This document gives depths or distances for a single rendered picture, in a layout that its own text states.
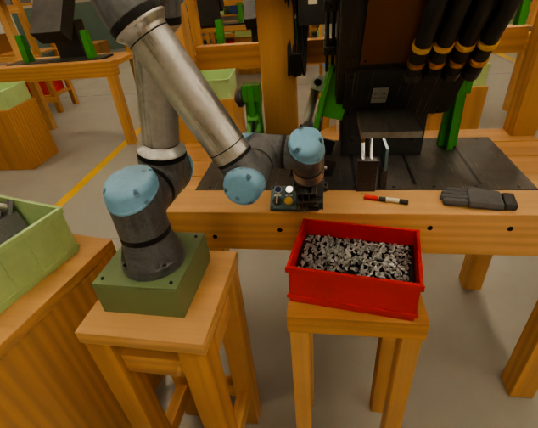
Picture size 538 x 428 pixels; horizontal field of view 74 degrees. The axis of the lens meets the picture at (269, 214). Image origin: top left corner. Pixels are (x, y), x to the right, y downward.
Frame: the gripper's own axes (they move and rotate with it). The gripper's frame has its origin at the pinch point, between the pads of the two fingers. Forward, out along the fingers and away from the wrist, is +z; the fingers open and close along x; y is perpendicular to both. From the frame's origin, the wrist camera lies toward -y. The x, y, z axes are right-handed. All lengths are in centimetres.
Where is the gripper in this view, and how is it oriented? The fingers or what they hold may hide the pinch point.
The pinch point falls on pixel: (311, 198)
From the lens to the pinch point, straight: 108.0
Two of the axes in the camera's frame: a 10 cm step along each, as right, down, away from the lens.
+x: 9.9, 0.1, -1.5
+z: 1.4, 3.6, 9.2
